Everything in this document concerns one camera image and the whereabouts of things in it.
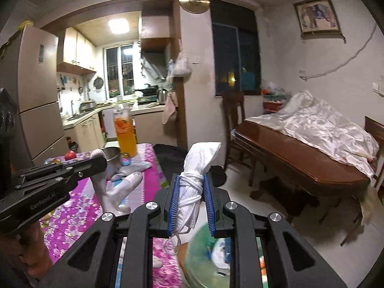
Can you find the framed elephant picture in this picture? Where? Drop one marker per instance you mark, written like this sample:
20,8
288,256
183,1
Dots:
318,16

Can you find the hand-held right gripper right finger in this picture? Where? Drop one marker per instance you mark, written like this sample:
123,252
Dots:
210,207

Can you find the brown wooden table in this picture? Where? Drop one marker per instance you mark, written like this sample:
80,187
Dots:
285,156

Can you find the gold wall plate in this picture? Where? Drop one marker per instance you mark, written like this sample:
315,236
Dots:
194,1

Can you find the kitchen window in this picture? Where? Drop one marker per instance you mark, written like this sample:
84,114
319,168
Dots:
120,69

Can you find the gas stove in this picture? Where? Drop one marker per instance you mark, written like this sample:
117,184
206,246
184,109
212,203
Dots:
147,99

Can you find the red apple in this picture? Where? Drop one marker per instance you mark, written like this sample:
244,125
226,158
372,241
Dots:
70,155

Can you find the steel kettle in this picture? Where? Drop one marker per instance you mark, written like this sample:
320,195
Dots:
162,96

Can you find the round hanging strainer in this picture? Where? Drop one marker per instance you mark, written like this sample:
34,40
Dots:
98,83

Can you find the range hood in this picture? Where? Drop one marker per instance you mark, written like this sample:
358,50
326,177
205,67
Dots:
153,67

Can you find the white satin cloth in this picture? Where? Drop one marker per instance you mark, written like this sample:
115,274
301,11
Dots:
315,126

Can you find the cream kitchen cabinets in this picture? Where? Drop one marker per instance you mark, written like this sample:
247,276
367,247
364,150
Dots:
87,132
75,51

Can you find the black wok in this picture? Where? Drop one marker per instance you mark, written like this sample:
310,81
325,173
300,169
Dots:
147,90

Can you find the orange juice bottle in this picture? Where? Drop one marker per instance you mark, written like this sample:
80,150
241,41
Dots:
126,138

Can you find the red plastic basket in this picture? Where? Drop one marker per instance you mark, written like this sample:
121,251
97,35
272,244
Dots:
273,107

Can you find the person's left hand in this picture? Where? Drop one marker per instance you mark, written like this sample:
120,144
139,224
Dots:
33,240

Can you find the cream upper kitchen cabinets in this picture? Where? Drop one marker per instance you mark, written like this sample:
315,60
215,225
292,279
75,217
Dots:
75,51

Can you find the green trash bin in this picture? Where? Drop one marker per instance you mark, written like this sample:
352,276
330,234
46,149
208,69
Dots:
198,252

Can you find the kitchen faucet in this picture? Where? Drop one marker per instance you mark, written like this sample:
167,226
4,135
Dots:
72,108

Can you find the cream lower kitchen cabinets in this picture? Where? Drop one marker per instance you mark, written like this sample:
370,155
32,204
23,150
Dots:
87,132

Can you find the white hanging plastic bag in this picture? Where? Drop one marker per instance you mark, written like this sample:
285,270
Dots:
181,67

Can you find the blue basin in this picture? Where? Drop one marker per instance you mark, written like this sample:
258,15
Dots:
233,133

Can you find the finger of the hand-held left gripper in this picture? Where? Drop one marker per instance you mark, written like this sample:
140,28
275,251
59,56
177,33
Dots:
45,171
93,165

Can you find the silver refrigerator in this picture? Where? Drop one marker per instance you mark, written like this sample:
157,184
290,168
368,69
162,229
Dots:
33,90

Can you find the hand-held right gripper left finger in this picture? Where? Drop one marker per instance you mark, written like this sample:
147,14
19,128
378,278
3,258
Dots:
174,204

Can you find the dark window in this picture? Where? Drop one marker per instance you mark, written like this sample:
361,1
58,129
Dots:
228,51

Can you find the ceiling light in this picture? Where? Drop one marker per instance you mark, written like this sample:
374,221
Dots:
118,26

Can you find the pink towel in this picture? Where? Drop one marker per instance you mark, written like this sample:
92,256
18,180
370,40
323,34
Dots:
169,108

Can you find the white wall socket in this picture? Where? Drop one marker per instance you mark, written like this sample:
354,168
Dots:
376,86

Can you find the steel pot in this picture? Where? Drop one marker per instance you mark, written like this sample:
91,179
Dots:
112,154

